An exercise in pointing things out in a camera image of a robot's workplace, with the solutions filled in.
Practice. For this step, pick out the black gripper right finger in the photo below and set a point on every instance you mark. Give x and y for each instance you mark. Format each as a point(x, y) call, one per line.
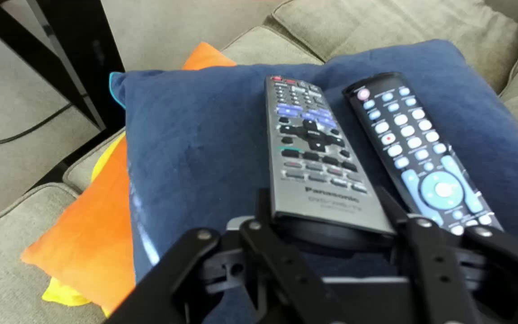
point(439, 264)

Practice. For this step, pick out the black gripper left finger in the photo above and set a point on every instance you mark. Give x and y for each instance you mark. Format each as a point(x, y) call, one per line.
point(282, 276)

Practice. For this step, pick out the navy blue pillow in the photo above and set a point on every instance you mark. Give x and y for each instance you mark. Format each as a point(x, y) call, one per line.
point(198, 150)

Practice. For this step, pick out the orange pillow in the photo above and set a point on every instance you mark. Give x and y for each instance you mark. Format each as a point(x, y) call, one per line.
point(90, 240)

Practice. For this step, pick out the grey-green fabric sofa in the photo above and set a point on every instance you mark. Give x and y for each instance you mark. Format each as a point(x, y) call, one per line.
point(390, 24)

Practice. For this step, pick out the wooden table, black legs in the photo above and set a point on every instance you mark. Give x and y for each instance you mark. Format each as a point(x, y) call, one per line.
point(84, 37)

